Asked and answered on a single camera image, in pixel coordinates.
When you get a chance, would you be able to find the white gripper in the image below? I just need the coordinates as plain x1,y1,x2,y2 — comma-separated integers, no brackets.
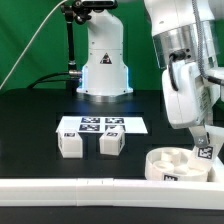
162,61,220,148

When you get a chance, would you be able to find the white round stool seat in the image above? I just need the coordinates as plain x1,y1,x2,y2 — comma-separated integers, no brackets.
145,147,208,182

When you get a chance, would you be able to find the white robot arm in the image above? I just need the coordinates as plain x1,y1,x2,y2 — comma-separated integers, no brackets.
77,0,224,148

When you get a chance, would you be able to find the white marker sheet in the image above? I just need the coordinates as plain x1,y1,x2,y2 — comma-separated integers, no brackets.
56,116,148,134

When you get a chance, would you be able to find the white L-shaped obstacle frame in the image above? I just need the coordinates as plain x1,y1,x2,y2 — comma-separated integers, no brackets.
0,159,224,210

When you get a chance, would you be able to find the black cable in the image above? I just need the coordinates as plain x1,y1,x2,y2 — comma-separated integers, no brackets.
27,72,83,90

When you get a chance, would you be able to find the white cable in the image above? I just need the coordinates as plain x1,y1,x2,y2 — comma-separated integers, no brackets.
0,0,68,91

